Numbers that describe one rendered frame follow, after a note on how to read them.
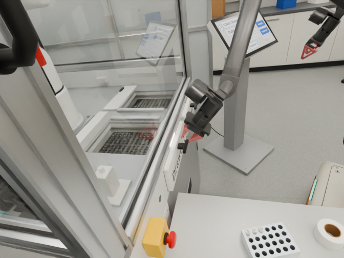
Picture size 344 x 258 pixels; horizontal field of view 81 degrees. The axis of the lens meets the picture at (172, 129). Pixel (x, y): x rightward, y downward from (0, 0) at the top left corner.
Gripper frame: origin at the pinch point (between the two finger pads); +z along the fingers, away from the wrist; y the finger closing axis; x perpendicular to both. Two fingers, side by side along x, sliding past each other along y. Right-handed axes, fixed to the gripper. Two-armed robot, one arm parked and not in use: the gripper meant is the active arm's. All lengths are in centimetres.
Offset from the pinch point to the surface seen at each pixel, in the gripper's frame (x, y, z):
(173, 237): 36.5, -3.7, 1.3
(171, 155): 10.9, 3.2, 1.3
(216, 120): -153, -57, 69
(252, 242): 30.1, -25.2, -2.9
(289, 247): 30.0, -32.6, -8.3
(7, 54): 48, 28, -35
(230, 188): -53, -70, 62
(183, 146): 3.9, 0.1, 1.0
